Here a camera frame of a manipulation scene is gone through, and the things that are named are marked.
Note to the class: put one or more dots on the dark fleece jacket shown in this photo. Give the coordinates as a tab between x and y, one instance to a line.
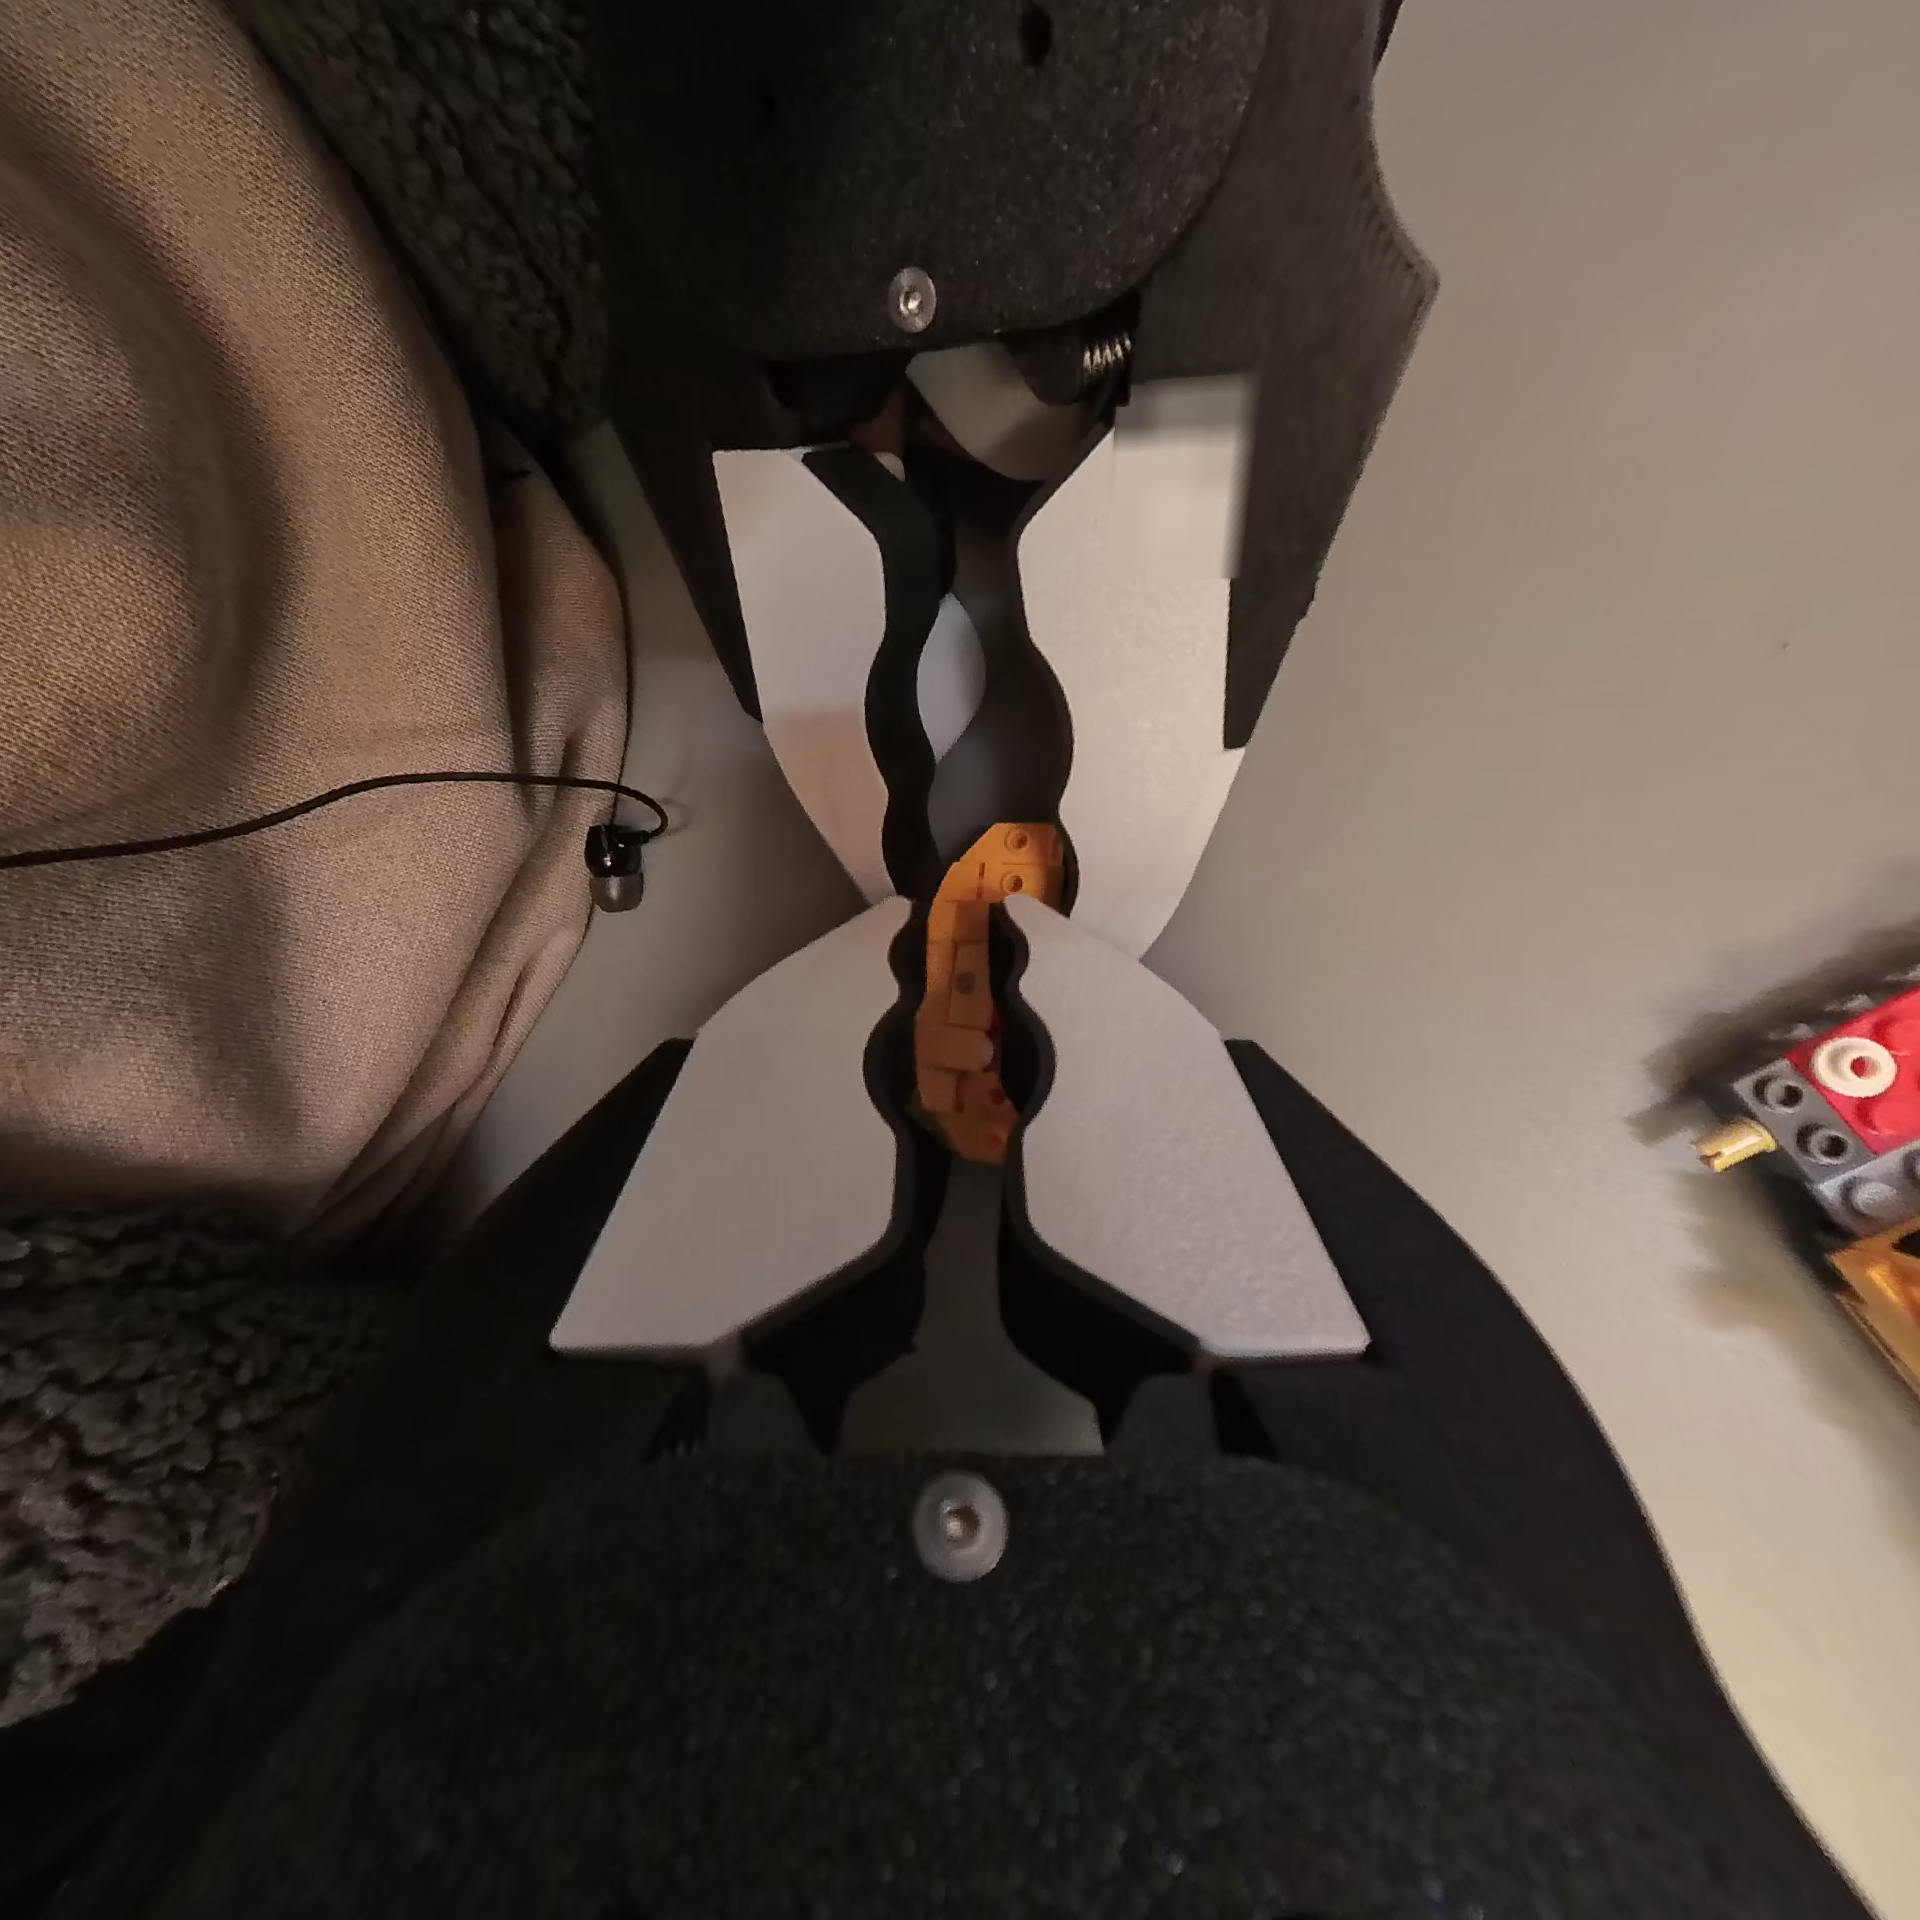
465	182

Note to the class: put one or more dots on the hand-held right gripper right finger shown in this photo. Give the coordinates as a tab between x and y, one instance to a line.
1172	1184

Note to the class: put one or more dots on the beige hooded sweatshirt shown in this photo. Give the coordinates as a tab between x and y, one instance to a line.
225	599

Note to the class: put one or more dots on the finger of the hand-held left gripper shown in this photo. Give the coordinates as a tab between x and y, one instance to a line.
1156	721
804	630

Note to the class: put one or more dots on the yellow lego car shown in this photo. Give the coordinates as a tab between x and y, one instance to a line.
1862	1066

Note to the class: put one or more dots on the orange curved lego subassembly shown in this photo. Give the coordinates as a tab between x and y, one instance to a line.
960	975

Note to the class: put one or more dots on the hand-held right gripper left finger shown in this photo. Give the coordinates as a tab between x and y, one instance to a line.
750	1184

